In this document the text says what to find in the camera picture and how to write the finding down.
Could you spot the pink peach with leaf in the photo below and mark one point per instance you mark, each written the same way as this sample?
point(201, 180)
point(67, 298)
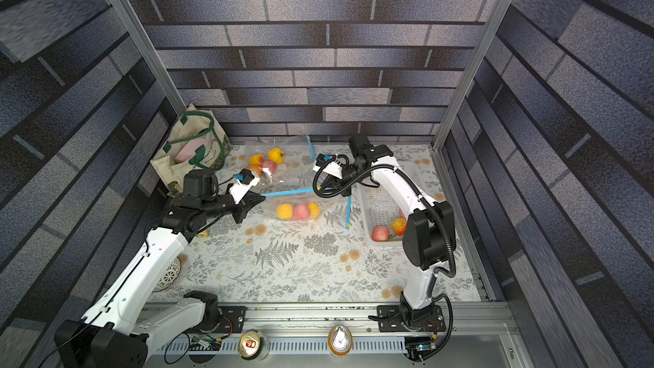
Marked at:
point(269, 167)

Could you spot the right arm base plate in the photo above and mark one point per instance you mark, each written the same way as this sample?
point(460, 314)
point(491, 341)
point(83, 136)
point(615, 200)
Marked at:
point(403, 319)

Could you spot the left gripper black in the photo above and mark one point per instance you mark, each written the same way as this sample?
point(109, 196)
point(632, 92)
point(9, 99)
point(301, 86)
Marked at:
point(245, 204)

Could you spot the yellow peach red blush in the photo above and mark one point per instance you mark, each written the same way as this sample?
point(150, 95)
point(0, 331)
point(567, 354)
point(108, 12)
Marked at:
point(314, 210)

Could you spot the clear zip-top bag blue zipper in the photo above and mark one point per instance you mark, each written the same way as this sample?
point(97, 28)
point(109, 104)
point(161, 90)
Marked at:
point(296, 172)

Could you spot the white round strainer bowl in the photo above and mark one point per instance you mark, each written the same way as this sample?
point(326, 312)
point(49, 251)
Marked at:
point(171, 275)

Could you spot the wrinkled yellow red peach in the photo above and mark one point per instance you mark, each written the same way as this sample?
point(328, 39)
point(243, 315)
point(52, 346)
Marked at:
point(399, 226)

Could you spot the canvas tote bag green handles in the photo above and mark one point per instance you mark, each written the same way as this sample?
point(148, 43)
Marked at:
point(196, 142)

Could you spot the yellow peach green leaf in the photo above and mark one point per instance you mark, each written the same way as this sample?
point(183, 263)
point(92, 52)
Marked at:
point(276, 155)

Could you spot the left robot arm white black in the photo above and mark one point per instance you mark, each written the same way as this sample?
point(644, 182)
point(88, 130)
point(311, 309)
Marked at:
point(108, 334)

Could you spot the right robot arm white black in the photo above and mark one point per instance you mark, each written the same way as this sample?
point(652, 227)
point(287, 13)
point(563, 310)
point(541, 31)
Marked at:
point(429, 241)

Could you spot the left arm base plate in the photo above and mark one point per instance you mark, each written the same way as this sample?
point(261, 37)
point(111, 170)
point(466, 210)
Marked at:
point(232, 320)

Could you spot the white plastic mesh basket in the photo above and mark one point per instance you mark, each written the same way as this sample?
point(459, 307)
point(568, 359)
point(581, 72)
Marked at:
point(382, 205)

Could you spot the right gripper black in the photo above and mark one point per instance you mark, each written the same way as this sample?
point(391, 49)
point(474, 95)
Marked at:
point(332, 181)

